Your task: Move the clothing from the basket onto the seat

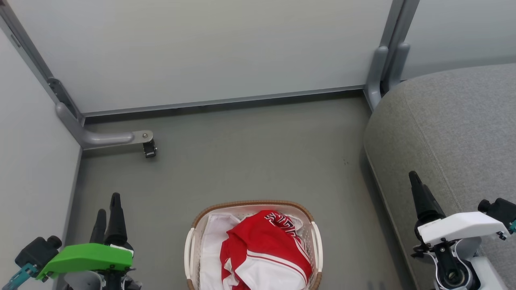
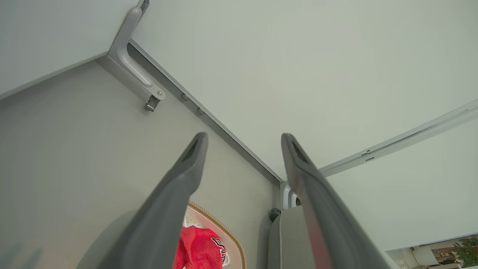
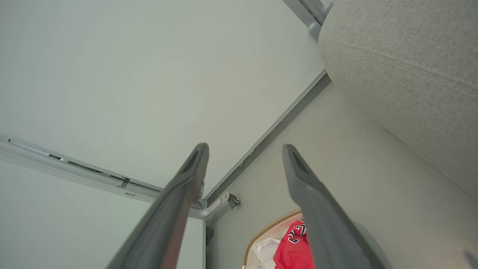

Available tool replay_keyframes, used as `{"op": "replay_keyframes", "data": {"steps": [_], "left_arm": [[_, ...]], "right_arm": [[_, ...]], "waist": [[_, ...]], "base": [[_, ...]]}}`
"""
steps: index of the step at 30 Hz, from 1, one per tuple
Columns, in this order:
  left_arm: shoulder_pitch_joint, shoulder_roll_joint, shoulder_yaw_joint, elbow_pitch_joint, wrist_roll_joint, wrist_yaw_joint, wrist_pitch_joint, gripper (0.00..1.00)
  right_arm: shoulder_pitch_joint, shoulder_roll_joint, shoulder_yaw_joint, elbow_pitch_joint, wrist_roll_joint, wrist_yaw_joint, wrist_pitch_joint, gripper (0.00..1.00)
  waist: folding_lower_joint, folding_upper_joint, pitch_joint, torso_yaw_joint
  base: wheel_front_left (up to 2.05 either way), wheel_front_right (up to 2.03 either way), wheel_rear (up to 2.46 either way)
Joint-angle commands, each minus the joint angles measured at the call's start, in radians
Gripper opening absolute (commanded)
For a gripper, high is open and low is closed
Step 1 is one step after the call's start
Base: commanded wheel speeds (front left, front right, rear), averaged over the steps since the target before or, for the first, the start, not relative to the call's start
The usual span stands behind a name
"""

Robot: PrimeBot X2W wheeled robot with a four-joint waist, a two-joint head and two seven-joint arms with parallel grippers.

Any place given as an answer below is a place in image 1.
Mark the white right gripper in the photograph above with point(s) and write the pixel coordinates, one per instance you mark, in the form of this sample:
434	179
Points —
459	225

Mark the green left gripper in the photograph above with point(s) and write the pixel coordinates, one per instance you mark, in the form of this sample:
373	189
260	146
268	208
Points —
88	257

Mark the red and white garment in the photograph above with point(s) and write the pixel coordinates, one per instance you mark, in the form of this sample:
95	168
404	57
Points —
258	237

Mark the grey fabric sofa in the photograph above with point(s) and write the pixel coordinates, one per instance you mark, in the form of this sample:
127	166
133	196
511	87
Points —
463	133

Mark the white laundry basket brown rim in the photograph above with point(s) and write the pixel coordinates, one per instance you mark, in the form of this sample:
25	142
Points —
188	253

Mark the black caster wheel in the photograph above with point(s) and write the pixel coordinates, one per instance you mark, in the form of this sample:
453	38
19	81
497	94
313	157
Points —
149	151

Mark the long grey partition foot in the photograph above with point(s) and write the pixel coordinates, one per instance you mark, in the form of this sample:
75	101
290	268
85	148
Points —
100	139

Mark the short grey partition foot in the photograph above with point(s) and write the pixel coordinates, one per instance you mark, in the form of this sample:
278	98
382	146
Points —
377	72
400	60

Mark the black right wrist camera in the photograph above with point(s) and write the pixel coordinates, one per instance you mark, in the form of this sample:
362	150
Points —
502	209

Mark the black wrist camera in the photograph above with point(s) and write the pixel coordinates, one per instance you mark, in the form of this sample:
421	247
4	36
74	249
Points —
502	209
36	251

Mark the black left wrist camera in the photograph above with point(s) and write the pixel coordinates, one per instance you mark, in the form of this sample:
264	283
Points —
36	251

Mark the teal right camera connector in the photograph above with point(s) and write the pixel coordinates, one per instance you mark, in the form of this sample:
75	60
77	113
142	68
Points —
513	226

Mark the teal camera connector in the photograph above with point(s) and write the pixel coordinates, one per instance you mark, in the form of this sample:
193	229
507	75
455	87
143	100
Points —
18	278
513	226

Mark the teal left camera connector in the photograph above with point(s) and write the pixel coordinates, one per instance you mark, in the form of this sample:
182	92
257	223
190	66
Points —
18	278

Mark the grey partition bottom rail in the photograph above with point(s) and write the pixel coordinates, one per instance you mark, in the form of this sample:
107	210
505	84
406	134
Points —
221	101

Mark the grey partition post with hinge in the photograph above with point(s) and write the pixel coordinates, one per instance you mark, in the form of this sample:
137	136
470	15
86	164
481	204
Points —
40	64

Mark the plain grey partition post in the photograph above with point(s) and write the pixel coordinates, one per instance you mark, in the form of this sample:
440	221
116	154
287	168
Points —
397	20

